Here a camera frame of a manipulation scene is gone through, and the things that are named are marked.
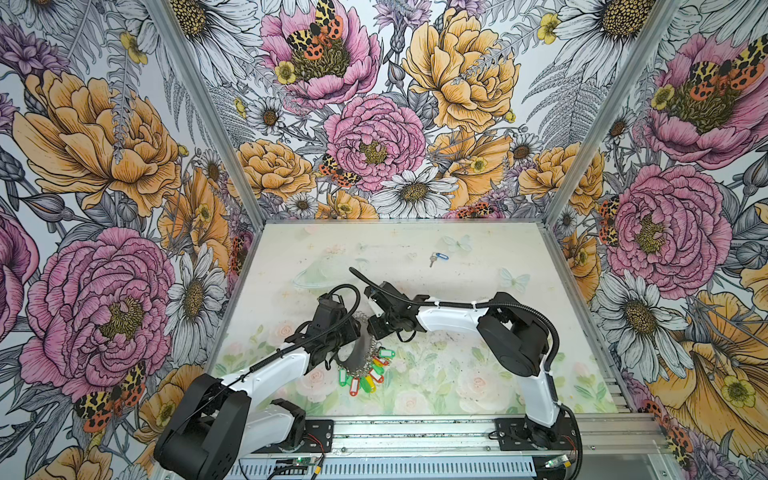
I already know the large metal key ring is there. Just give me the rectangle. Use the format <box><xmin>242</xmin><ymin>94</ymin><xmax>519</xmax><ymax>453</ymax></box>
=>
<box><xmin>337</xmin><ymin>311</ymin><xmax>385</xmax><ymax>379</ymax></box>

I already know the red key tag bottom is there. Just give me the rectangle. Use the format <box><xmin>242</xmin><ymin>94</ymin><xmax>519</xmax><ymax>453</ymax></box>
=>
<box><xmin>349</xmin><ymin>377</ymin><xmax>360</xmax><ymax>397</ymax></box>

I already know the yellow key tag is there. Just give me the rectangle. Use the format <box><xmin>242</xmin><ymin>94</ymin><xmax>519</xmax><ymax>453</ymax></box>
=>
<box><xmin>360</xmin><ymin>375</ymin><xmax>377</xmax><ymax>394</ymax></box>

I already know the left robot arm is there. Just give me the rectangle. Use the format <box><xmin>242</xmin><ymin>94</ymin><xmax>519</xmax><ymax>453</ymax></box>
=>
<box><xmin>153</xmin><ymin>285</ymin><xmax>361</xmax><ymax>479</ymax></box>

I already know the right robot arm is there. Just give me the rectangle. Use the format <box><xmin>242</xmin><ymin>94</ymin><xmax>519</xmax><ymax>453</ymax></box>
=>
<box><xmin>365</xmin><ymin>282</ymin><xmax>566</xmax><ymax>450</ymax></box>

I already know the key with blue tag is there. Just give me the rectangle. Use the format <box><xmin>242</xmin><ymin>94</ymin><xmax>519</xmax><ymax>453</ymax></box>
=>
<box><xmin>429</xmin><ymin>252</ymin><xmax>450</xmax><ymax>268</ymax></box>

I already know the green circuit board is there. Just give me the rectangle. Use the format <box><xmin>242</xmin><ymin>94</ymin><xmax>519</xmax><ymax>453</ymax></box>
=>
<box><xmin>273</xmin><ymin>455</ymin><xmax>321</xmax><ymax>475</ymax></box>

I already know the left black cable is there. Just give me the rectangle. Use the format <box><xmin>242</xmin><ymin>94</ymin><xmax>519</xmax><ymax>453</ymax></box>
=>
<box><xmin>179</xmin><ymin>283</ymin><xmax>362</xmax><ymax>421</ymax></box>

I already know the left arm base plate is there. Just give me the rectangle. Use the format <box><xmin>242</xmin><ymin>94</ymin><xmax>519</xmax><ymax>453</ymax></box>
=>
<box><xmin>254</xmin><ymin>419</ymin><xmax>335</xmax><ymax>454</ymax></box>

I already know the aluminium front rail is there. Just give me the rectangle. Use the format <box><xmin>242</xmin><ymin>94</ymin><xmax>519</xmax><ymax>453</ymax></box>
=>
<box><xmin>305</xmin><ymin>413</ymin><xmax>669</xmax><ymax>457</ymax></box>

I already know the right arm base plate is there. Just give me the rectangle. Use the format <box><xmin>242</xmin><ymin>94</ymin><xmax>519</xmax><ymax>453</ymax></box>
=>
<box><xmin>487</xmin><ymin>415</ymin><xmax>578</xmax><ymax>451</ymax></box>

